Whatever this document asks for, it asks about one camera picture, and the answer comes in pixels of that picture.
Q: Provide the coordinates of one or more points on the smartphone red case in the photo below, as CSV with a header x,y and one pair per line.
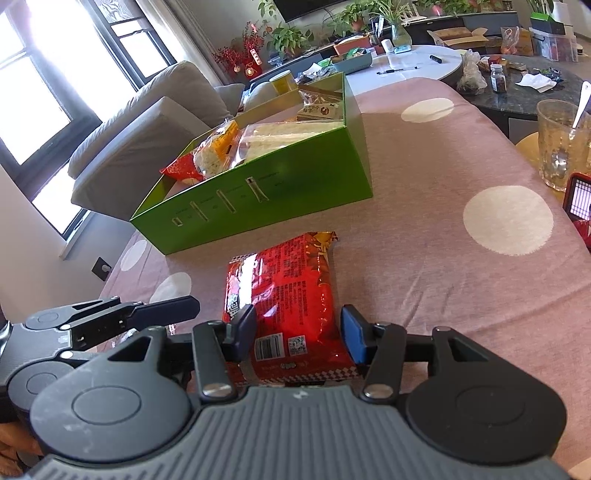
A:
x,y
577,199

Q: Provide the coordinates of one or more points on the pink polka dot tablecloth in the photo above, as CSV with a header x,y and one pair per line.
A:
x,y
460,231

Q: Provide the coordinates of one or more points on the red noodle packet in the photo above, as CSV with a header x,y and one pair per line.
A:
x,y
297,337

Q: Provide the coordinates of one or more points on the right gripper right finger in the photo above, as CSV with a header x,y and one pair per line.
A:
x,y
378,352

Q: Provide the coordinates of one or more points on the wall television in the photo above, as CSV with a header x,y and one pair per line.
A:
x,y
293,9

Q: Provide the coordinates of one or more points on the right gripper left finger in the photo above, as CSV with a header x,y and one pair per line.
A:
x,y
217,343

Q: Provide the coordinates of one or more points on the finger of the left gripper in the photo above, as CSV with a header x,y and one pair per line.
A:
x,y
157,311

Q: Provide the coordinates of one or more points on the white round coffee table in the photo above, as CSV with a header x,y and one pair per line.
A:
x,y
388,69

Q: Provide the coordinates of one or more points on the cardboard box on floor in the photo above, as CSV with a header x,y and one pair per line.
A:
x,y
460,37

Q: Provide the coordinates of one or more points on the green cardboard box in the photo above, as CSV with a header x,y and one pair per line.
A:
x,y
320,172

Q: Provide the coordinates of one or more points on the glass cup with spoon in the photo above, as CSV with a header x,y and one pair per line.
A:
x,y
563,139

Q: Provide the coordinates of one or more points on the red orange snack bag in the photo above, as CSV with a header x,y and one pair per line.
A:
x,y
207,159

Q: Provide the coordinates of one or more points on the dark round side table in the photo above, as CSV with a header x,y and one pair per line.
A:
x,y
521,102

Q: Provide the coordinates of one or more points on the beige sofa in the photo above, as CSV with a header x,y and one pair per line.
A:
x,y
117,165

